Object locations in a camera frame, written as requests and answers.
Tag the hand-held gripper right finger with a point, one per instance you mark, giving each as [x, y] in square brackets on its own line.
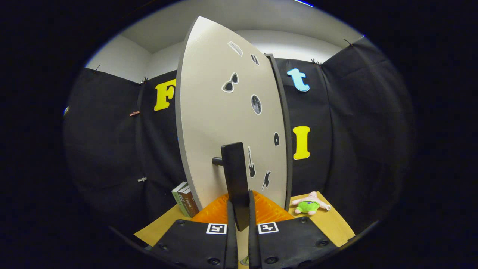
[253, 243]

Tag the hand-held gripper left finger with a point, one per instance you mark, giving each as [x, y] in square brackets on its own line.
[231, 243]

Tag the pink green plush toy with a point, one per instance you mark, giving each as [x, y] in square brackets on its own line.
[308, 206]

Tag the green white book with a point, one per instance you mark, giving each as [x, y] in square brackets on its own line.
[180, 200]

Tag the dark grey cabinet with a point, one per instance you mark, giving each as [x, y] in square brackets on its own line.
[286, 142]

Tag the black backdrop cloth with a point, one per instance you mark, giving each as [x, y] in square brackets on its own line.
[354, 130]

